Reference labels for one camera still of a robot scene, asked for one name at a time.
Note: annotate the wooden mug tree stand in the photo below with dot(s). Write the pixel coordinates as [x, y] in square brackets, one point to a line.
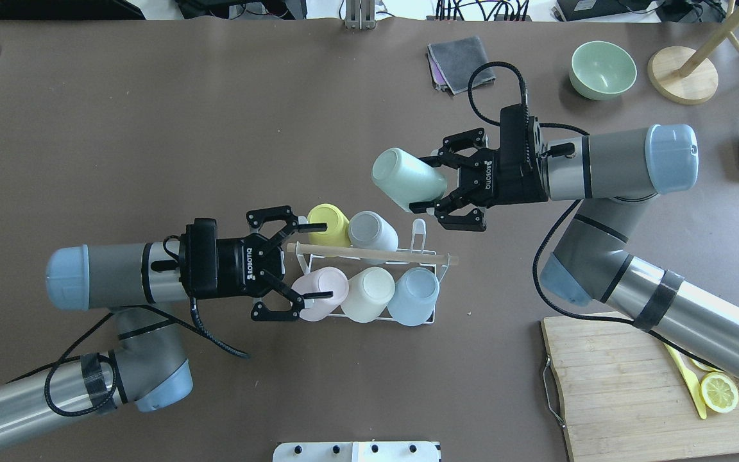
[685, 75]

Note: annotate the grey folded cloth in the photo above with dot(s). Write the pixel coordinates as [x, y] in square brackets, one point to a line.
[458, 60]

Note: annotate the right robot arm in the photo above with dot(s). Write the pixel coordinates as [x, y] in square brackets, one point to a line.
[612, 180]

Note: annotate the white cup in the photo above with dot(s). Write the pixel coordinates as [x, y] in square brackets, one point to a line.
[369, 294]

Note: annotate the yellow cup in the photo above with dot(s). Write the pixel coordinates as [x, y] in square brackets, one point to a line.
[336, 233]

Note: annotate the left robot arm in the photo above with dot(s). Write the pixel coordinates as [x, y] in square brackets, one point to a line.
[150, 292]

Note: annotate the white wire cup rack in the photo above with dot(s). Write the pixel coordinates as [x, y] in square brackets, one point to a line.
[312, 257]

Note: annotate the lemon slice lower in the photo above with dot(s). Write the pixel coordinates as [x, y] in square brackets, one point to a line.
[719, 392]

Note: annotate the green cup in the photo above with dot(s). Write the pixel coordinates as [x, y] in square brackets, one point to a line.
[407, 179]

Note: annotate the yellow plastic knife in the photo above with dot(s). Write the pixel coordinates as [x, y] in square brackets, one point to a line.
[691, 381]

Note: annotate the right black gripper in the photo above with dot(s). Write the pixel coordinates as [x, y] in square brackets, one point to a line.
[492, 174]

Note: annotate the pink cup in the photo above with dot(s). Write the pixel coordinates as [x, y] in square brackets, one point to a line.
[325, 279]

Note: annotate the green bowl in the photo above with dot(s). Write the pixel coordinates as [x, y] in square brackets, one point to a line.
[601, 71]

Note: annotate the purple cloth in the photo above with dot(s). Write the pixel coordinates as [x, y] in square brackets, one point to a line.
[439, 82]

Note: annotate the lemon slice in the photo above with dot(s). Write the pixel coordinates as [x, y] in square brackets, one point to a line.
[719, 392]
[704, 366]

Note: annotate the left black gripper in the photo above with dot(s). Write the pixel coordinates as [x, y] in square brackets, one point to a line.
[236, 264]

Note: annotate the light blue cup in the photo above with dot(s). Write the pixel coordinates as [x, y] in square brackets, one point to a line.
[415, 296]

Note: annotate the grey cup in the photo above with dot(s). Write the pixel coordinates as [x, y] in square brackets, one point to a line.
[368, 230]

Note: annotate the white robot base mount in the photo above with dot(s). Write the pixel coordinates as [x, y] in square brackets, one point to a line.
[359, 451]

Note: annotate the wooden cutting board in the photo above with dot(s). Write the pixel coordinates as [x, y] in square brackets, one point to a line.
[622, 398]

